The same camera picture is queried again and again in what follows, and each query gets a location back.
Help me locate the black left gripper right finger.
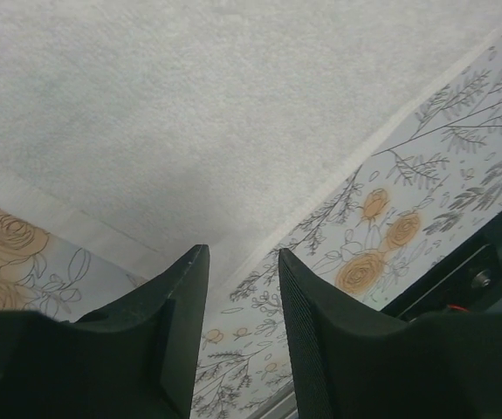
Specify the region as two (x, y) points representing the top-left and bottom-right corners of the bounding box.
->
(279, 250), (502, 418)

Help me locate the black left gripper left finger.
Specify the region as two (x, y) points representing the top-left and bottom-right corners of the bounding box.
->
(0, 244), (210, 418)

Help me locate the white towel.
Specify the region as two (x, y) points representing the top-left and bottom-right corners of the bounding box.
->
(0, 1), (502, 312)

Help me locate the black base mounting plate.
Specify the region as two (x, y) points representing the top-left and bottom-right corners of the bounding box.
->
(382, 211), (502, 321)

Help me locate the floral patterned table mat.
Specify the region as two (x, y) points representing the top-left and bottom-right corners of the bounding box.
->
(0, 35), (502, 418)

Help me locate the aluminium frame rail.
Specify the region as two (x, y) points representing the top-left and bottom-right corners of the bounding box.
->
(246, 382), (299, 419)

